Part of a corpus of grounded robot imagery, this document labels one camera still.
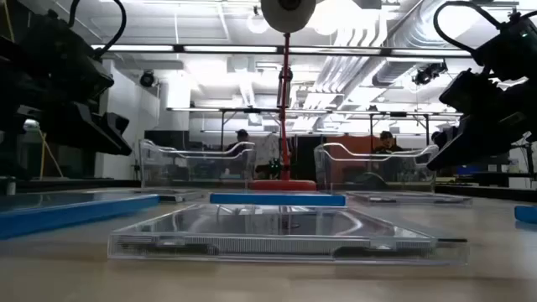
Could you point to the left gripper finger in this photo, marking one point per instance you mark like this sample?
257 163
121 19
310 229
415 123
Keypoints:
92 134
117 122

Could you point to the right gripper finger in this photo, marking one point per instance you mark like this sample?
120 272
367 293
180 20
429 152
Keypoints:
444 138
482 140

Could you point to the blue plastic disc case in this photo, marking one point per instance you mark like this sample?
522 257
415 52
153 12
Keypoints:
277 199
526 214
63 214

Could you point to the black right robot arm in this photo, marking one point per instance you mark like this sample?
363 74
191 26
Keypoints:
520 50

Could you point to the clear jewel case grey insert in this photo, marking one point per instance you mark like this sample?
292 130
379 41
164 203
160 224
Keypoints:
272 247

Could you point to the black ceiling spotlight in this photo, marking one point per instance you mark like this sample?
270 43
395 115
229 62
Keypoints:
428 74

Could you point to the person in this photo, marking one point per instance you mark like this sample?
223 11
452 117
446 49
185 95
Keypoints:
241 136
386 138

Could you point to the clear plastic bin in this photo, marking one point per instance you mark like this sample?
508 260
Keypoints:
197 168
377 172

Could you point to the orange partition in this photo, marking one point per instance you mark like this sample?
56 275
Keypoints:
356 144

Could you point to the long ceiling light bar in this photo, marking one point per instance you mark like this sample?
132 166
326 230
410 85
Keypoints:
230 49

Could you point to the round white ceiling lamp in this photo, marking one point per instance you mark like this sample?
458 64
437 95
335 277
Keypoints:
251 25

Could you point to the red desk lamp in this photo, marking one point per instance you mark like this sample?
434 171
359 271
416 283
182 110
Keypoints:
281 185

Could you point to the black wall screen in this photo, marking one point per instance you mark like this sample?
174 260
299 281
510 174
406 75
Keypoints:
168 136

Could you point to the silver ventilation duct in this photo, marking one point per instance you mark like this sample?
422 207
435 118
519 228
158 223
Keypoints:
392 69

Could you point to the small white post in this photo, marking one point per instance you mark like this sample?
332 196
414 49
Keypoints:
9 186

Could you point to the black background workstation frame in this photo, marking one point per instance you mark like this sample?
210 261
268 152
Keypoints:
235 110

